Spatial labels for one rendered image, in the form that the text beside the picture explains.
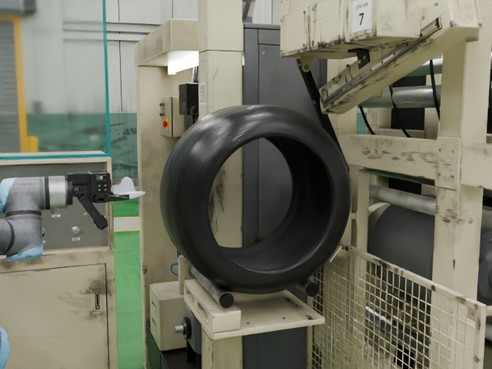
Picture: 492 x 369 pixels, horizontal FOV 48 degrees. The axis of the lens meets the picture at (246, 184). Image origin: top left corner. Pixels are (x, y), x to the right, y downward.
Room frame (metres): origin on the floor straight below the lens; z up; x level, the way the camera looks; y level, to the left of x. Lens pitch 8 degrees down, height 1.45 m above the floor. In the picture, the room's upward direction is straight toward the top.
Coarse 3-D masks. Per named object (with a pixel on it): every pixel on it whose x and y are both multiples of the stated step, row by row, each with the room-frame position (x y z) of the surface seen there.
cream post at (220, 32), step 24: (216, 0) 1.91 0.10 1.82; (240, 0) 1.94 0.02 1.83; (216, 24) 1.91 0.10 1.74; (240, 24) 1.94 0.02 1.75; (216, 48) 1.91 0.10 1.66; (240, 48) 1.94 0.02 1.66; (216, 72) 1.91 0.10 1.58; (240, 72) 1.94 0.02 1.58; (216, 96) 1.91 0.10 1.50; (240, 96) 1.94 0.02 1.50; (240, 168) 1.94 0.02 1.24; (216, 192) 1.91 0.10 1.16; (240, 192) 1.94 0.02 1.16; (216, 216) 1.91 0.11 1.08; (240, 216) 1.94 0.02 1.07; (216, 240) 1.91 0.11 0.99; (240, 240) 1.94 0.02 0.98; (240, 336) 1.94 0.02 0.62; (216, 360) 1.91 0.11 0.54; (240, 360) 1.94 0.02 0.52
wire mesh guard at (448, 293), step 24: (360, 264) 1.73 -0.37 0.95; (384, 264) 1.59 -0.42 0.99; (336, 288) 1.87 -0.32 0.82; (432, 288) 1.39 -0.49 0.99; (480, 312) 1.23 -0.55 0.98; (312, 336) 2.04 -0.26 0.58; (384, 336) 1.59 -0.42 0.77; (432, 336) 1.39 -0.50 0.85; (456, 336) 1.31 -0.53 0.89; (480, 336) 1.23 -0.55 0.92; (432, 360) 1.39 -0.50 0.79; (480, 360) 1.23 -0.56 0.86
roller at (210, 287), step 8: (192, 272) 1.83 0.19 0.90; (200, 280) 1.73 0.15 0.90; (208, 280) 1.67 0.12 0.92; (208, 288) 1.64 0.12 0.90; (216, 288) 1.59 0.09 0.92; (224, 288) 1.58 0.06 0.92; (216, 296) 1.56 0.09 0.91; (224, 296) 1.53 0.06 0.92; (232, 296) 1.54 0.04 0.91; (224, 304) 1.53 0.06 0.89; (232, 304) 1.54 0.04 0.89
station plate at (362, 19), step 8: (360, 0) 1.48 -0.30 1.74; (368, 0) 1.45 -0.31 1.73; (360, 8) 1.48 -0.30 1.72; (368, 8) 1.44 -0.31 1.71; (360, 16) 1.48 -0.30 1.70; (368, 16) 1.44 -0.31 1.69; (352, 24) 1.52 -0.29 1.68; (360, 24) 1.48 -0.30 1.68; (368, 24) 1.44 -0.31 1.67; (352, 32) 1.52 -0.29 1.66
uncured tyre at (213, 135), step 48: (192, 144) 1.55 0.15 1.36; (240, 144) 1.53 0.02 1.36; (288, 144) 1.88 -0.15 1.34; (336, 144) 1.68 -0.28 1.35; (192, 192) 1.49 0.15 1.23; (336, 192) 1.64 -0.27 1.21; (192, 240) 1.50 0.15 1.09; (288, 240) 1.88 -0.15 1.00; (336, 240) 1.65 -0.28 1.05; (240, 288) 1.56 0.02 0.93
